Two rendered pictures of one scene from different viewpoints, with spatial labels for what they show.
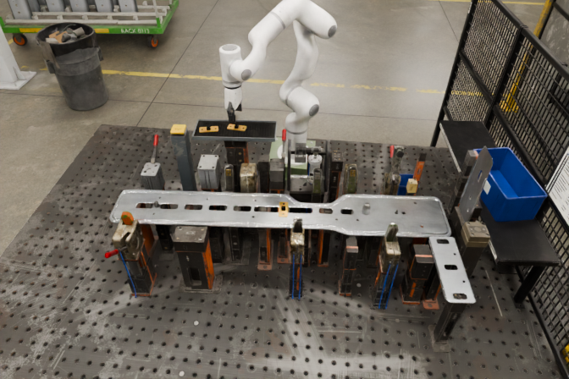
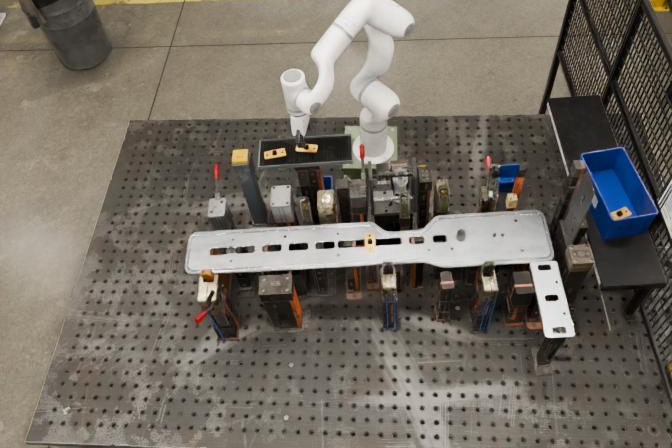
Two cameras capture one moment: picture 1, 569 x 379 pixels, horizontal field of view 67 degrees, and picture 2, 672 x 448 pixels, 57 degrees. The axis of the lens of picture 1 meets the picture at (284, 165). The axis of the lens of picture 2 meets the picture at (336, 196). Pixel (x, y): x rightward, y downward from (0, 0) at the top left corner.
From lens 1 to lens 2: 0.75 m
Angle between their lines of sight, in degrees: 15
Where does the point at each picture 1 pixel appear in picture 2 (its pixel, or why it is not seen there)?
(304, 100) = (381, 101)
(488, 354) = (592, 373)
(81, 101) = (80, 59)
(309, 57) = (383, 55)
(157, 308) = (248, 352)
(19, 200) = (42, 207)
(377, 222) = (473, 249)
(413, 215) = (513, 236)
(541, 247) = (649, 267)
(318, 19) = (392, 20)
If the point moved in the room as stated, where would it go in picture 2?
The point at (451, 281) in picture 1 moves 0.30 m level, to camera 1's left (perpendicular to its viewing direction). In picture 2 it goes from (551, 314) to (463, 321)
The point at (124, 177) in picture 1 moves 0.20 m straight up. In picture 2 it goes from (176, 195) to (163, 169)
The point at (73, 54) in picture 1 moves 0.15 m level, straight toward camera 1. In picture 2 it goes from (60, 2) to (67, 14)
